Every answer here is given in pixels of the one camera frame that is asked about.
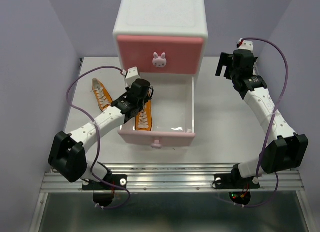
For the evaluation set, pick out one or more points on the light pink drawer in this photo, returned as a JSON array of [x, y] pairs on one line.
[[172, 110]]

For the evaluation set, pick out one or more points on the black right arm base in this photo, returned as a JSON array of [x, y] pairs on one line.
[[239, 188]]

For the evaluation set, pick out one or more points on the white shoe cabinet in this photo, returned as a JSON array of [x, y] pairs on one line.
[[182, 18]]

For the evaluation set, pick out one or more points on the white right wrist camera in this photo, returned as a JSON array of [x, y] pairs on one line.
[[245, 44]]

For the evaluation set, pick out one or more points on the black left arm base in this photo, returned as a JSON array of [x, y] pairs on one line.
[[99, 177]]

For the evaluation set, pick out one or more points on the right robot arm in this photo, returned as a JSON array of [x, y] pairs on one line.
[[283, 148]]

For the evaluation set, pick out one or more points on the aluminium table edge rail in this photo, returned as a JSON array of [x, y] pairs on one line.
[[171, 188]]

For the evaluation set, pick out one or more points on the orange canvas sneaker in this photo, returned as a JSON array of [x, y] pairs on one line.
[[144, 121], [102, 95]]

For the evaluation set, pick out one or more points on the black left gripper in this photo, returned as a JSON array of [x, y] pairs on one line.
[[130, 88]]

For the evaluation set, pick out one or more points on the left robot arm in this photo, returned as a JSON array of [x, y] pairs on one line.
[[68, 151]]

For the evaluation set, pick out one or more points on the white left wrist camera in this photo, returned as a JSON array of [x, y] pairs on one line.
[[130, 75]]

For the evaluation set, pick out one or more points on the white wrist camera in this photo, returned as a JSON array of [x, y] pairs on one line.
[[130, 75], [245, 44]]

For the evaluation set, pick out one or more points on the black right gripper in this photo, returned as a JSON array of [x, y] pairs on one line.
[[226, 59]]

